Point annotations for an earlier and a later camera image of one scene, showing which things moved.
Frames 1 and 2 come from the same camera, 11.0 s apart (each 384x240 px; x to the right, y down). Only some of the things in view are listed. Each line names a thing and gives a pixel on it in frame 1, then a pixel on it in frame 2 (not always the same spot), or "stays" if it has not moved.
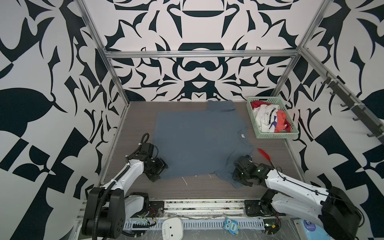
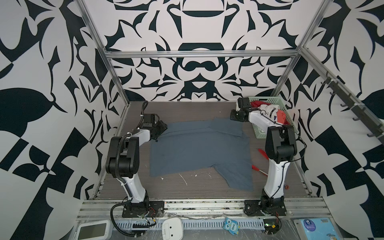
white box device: (172, 229) stays
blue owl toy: (231, 225) stays
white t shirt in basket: (265, 115) stays
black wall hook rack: (377, 130) stays
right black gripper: (235, 172) -> (233, 115)
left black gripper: (161, 165) -> (163, 127)
